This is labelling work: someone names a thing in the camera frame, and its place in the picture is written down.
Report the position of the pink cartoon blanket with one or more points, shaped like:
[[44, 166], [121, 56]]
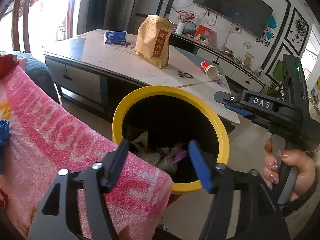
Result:
[[45, 138]]

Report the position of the tv cabinet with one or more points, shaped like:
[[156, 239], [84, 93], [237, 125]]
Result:
[[237, 75]]

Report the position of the brown paper bag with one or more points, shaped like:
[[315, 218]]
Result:
[[152, 42]]

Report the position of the yellow rimmed trash bin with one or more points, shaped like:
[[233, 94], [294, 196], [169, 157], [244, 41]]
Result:
[[170, 116]]

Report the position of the red floral quilt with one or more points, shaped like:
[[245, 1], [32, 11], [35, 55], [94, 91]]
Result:
[[7, 63]]

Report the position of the grey standing air conditioner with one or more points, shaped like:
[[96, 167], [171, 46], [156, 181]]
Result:
[[118, 14]]

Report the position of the person right hand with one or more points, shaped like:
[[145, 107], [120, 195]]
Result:
[[295, 158]]

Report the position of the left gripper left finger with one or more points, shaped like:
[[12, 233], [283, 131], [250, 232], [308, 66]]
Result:
[[57, 216]]

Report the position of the wall television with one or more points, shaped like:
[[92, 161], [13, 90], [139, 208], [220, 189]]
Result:
[[253, 15]]

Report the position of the blue tissue pack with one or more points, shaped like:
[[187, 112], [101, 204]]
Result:
[[115, 37]]

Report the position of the red paper cup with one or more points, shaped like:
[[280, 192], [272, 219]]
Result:
[[210, 70]]

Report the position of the coffee table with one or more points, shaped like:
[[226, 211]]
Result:
[[84, 64]]

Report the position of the blue crumpled wrapper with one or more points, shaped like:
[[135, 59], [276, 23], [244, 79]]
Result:
[[4, 139]]

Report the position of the white vase with flowers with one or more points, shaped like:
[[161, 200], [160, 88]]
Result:
[[183, 16]]

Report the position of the colourful picture frame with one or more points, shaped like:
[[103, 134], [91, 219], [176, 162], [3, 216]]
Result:
[[205, 35]]

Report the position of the dark blue sofa cushion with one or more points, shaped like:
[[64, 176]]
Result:
[[40, 74]]

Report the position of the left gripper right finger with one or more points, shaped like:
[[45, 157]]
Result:
[[259, 215]]

